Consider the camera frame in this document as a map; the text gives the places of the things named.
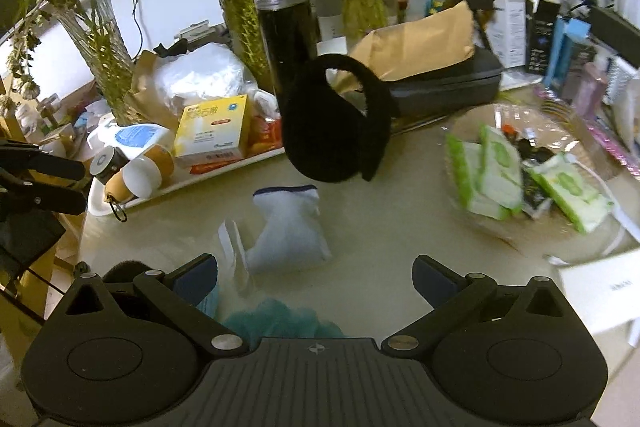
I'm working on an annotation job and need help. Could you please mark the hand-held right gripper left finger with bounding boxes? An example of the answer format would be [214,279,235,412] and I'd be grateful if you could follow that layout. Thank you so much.
[50,253,251,360]

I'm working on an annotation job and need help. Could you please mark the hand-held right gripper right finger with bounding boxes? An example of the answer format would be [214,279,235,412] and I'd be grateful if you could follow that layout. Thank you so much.
[381,254,581,360]

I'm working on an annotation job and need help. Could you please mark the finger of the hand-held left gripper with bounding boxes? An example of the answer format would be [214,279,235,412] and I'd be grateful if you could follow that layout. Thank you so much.
[0,139,86,182]
[0,171,89,221]

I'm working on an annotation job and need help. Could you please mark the light blue cloth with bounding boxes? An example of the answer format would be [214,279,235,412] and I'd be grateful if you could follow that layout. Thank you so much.
[196,282,222,319]

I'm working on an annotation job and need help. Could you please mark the clear plastic bag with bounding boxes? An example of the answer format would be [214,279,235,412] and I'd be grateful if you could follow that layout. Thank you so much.
[217,219,251,293]

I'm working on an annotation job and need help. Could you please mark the teal blue cloth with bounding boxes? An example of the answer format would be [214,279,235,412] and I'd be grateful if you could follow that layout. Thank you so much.
[221,298,347,339]

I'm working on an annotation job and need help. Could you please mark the white mesh pouch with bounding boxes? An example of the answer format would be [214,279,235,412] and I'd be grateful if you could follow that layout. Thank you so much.
[245,185,332,275]

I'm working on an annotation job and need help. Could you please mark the black fuzzy earmuffs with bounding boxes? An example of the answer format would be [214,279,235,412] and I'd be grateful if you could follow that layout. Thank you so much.
[282,53,393,184]

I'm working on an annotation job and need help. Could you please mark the black lid jar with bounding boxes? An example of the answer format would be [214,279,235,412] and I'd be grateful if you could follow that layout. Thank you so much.
[90,146,131,185]

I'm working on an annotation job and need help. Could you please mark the white cap brown bottle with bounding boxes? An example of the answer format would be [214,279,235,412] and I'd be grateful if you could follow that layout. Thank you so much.
[122,144,176,200]

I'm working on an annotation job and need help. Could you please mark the white blue lotion tube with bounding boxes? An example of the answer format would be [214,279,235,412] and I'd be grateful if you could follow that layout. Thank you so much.
[87,123,173,160]

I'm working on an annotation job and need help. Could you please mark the white tray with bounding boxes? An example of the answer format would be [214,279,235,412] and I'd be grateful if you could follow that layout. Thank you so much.
[87,147,288,218]

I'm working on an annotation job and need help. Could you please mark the green wet wipe packet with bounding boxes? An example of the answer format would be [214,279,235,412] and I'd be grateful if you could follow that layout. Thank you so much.
[445,134,483,208]
[465,124,525,220]
[527,154,615,235]

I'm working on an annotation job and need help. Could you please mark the bamboo in wide glass vase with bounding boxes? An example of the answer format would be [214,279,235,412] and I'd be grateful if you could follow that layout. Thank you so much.
[0,0,173,125]

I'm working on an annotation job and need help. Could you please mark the brown paper bag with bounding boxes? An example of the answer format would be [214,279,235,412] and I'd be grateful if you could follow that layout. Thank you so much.
[125,49,176,118]

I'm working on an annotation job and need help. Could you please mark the yellow medicine box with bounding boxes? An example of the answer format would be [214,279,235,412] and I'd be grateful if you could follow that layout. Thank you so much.
[173,94,252,168]

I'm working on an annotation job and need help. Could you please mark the orange snack packet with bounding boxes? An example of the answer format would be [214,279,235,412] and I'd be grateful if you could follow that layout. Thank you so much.
[249,116,287,154]

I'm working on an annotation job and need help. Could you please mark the small black packets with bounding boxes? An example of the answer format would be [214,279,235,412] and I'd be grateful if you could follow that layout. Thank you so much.
[505,122,556,212]

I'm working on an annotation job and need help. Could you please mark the white plastic bag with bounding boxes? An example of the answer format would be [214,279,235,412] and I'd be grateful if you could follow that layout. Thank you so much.
[150,43,251,118]

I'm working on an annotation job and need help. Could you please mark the white power bank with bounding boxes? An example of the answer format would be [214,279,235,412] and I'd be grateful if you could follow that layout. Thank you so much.
[557,247,640,338]

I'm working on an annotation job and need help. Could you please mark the black hard case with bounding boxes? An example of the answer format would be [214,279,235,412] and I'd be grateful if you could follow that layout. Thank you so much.
[387,46,505,118]

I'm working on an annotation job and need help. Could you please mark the glass plate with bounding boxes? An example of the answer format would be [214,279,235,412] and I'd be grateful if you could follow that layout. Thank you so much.
[442,102,626,253]

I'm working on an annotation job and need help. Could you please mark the pink comb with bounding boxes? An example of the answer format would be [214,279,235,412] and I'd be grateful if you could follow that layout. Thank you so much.
[535,87,640,178]

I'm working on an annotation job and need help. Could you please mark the brown paper envelope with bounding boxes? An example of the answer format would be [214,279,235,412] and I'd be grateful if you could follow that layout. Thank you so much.
[332,0,477,82]

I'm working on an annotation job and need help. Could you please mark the pink pump bottle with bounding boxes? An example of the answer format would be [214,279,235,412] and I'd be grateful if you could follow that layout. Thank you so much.
[570,62,608,120]

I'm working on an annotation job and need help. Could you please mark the black thermos bottle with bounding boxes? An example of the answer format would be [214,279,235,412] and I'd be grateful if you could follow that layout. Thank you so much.
[250,0,328,108]

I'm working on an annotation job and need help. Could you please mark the black carton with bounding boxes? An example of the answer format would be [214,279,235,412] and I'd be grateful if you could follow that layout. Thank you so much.
[524,0,561,75]

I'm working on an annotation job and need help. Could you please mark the white carton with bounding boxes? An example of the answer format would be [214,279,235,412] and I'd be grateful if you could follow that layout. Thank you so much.
[487,0,531,70]

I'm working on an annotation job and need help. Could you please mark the blue box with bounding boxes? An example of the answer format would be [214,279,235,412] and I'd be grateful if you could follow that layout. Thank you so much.
[542,17,591,90]

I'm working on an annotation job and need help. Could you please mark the black box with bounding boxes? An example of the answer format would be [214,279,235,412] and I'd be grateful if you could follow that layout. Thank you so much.
[590,4,640,72]

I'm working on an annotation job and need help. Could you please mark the tan bottle with key ring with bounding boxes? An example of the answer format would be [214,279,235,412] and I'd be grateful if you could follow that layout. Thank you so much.
[102,172,136,224]

